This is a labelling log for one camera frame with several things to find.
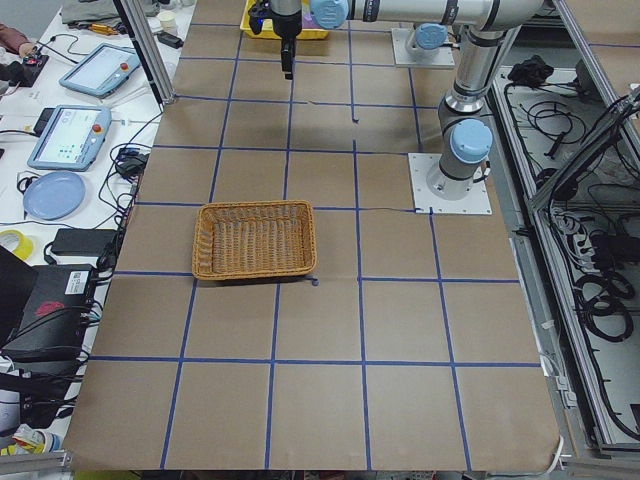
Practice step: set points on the upper teach pendant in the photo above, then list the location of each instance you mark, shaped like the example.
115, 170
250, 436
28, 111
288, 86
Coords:
102, 71

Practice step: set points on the white cup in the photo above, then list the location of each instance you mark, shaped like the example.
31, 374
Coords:
167, 20

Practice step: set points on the lower teach pendant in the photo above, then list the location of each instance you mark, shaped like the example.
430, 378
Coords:
71, 139

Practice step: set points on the aluminium frame post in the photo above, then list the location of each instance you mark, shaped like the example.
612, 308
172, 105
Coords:
132, 15

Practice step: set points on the brown wicker basket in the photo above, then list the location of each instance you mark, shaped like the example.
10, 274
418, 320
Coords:
254, 240

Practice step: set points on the yellow tape roll on desk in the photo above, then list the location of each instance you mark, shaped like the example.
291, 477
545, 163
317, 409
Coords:
17, 243

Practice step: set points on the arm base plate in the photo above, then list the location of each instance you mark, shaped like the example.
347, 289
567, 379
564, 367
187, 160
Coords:
409, 54
435, 193

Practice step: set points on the black power adapter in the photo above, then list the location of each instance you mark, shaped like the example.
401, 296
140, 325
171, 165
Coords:
81, 242

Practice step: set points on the black computer box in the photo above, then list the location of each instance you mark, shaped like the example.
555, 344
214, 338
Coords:
44, 310

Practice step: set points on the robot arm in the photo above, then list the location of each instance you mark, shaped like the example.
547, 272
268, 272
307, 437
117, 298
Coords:
430, 37
488, 30

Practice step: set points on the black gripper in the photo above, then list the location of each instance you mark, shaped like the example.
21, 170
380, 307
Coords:
286, 26

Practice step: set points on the teach pendant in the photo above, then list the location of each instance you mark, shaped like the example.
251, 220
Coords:
102, 71
71, 139

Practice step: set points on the blue plate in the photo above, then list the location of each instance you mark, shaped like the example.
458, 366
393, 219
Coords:
54, 195

